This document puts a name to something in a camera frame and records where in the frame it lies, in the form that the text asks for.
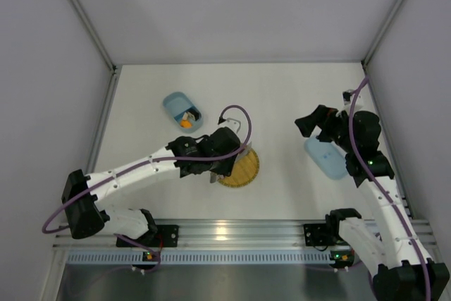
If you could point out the rice sushi roll piece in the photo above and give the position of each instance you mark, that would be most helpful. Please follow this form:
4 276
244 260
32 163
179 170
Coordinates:
194 114

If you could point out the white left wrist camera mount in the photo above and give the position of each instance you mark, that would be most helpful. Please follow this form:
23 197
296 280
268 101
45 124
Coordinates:
231 123

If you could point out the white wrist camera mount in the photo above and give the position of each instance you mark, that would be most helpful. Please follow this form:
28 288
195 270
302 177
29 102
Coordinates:
231 123
348 97

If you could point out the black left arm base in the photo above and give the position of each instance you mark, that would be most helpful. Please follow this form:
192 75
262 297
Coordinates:
165 236

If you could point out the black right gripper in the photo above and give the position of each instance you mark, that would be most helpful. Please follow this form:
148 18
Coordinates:
325 123

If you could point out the orange fish-shaped food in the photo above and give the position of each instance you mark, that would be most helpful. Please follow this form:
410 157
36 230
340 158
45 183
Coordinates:
185 124

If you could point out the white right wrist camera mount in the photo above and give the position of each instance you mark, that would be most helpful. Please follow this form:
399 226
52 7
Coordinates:
348 97

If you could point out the round bamboo plate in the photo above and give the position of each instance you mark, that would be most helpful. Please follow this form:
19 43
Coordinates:
244 171

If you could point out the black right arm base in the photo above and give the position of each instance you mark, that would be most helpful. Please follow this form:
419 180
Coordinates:
320 235

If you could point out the light blue lunch box lid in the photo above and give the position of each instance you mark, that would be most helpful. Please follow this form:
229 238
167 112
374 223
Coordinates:
327 157

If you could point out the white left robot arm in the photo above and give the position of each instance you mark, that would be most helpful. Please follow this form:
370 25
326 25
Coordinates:
89 199

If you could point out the metal tongs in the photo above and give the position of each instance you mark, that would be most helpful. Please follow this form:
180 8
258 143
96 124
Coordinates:
214 178

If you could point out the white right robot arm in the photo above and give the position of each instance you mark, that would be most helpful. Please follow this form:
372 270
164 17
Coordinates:
399 265

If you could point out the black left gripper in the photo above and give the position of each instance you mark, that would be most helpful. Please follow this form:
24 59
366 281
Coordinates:
232 161

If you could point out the light blue lunch box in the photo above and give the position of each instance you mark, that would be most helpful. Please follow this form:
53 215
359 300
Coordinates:
175 105

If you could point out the slotted grey cable duct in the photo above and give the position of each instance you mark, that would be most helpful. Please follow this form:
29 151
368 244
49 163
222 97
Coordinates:
185 257

